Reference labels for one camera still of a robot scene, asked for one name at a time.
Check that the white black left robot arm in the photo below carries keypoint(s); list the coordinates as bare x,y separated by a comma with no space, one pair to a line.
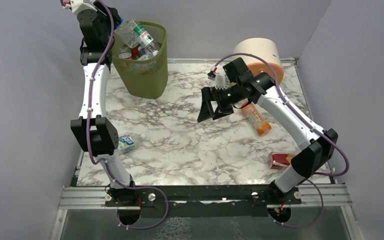
94,132

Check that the orange juice bottle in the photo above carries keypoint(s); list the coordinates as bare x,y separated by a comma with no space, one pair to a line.
261,126

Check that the red label bottle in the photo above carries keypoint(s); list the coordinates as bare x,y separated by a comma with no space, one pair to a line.
135,54

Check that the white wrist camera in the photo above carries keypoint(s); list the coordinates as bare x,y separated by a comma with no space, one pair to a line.
220,80
77,6

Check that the green mesh waste bin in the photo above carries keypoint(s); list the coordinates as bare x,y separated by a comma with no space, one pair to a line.
151,83

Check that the cream cylindrical drum container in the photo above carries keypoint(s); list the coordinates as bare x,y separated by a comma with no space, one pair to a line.
263,48

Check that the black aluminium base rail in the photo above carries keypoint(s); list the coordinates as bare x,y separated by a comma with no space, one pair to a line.
201,200

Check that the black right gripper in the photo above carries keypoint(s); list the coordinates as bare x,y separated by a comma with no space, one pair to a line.
217,100

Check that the red gold drink can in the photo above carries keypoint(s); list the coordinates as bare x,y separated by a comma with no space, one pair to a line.
279,161

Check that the blue white label bottle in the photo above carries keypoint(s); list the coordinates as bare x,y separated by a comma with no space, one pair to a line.
143,67

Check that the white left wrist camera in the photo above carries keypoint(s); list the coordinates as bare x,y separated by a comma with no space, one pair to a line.
77,6

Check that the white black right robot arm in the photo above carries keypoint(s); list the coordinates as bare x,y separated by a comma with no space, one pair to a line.
315,143

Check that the large clear bottle white cap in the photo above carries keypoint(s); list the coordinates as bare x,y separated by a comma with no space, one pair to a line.
125,54

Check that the dark green label bottle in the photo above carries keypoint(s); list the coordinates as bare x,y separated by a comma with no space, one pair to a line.
130,142

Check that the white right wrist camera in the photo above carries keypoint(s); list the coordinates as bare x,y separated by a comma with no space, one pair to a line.
220,80

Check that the green white label bottle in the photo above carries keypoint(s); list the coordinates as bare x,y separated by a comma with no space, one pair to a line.
147,42

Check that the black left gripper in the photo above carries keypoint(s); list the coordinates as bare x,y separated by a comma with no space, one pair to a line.
105,24

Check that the blue label clear bottle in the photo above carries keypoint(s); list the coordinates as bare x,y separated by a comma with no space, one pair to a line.
126,32

